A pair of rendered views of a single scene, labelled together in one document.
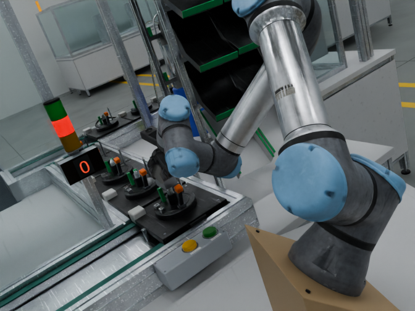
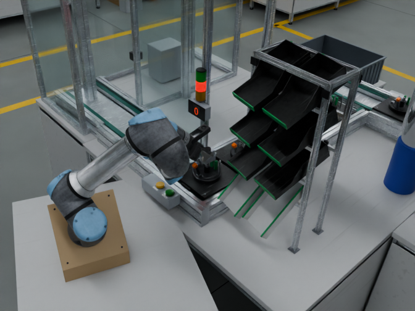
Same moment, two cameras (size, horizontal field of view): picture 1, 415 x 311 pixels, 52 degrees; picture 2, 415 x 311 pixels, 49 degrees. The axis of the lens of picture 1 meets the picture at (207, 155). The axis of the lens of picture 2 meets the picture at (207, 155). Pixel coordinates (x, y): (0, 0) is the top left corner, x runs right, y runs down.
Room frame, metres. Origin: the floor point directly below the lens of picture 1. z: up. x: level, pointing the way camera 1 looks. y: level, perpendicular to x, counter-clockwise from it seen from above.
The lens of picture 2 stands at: (0.76, -1.48, 2.33)
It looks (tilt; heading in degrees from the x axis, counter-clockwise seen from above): 36 degrees down; 74
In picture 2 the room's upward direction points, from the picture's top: 2 degrees clockwise
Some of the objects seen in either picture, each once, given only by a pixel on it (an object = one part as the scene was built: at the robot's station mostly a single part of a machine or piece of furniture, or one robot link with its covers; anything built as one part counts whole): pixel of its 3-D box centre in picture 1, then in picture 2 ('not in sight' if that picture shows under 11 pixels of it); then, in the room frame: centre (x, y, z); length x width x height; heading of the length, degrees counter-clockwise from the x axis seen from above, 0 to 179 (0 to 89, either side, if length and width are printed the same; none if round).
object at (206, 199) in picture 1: (177, 210); (206, 176); (1.23, 0.15, 0.96); 0.24 x 0.24 x 0.02; 27
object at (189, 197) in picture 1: (175, 205); (206, 173); (1.23, 0.15, 0.98); 0.14 x 0.14 x 0.02
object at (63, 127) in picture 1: (63, 126); (201, 84); (1.25, 0.37, 1.34); 0.05 x 0.05 x 0.05
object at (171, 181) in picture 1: (162, 174); (209, 153); (1.24, 0.15, 1.09); 0.08 x 0.04 x 0.07; 27
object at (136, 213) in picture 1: (138, 215); not in sight; (1.27, 0.28, 0.97); 0.05 x 0.05 x 0.04; 27
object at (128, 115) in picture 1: (139, 103); not in sight; (2.66, 0.30, 1.01); 0.24 x 0.24 x 0.13; 27
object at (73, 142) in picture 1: (70, 140); (200, 94); (1.25, 0.37, 1.29); 0.05 x 0.05 x 0.05
